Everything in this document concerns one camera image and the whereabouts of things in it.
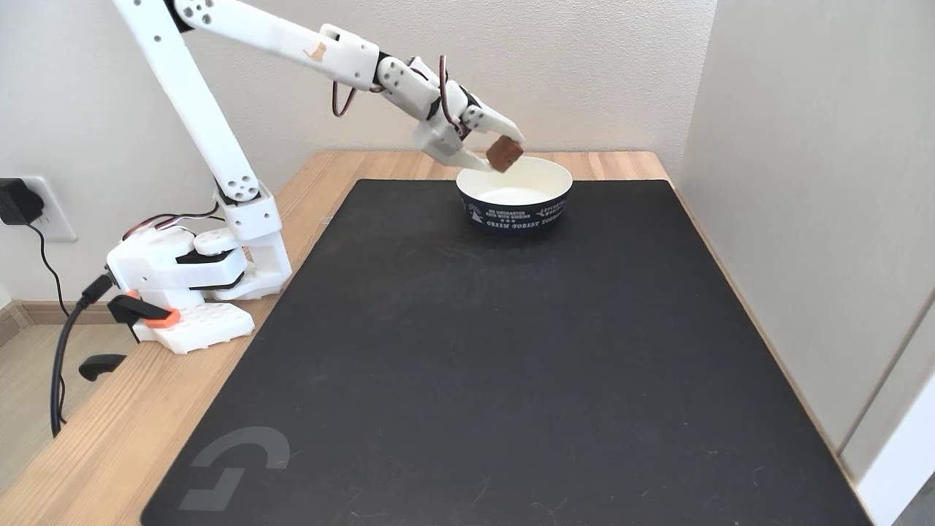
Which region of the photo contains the brown cube toy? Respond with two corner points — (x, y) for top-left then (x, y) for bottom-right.
(486, 136), (524, 174)

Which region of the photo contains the navy and white paper bowl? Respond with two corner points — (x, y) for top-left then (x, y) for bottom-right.
(456, 156), (574, 235)

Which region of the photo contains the black desk mat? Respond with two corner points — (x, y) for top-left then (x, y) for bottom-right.
(140, 179), (874, 526)

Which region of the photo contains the black and orange table clamp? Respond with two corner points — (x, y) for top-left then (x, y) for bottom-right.
(79, 291), (182, 382)

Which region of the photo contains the black power adapter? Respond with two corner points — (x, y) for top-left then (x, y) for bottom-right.
(0, 178), (45, 226)

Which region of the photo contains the wooden baseboard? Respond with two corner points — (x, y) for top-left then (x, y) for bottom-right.
(0, 300), (137, 348)

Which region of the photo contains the red black servo cable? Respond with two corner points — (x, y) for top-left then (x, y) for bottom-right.
(332, 55), (470, 138)

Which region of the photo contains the red white black base cable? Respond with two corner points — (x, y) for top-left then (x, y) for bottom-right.
(121, 205), (226, 240)

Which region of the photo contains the white wall outlet plate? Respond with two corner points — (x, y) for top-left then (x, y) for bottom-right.
(22, 175), (78, 243)

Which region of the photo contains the thin black cable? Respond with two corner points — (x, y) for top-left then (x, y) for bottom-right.
(28, 223), (71, 424)

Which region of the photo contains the thick black cable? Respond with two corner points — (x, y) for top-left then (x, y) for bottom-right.
(50, 274), (115, 438)

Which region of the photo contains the white door frame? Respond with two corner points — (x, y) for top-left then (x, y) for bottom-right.
(856, 373), (935, 526)

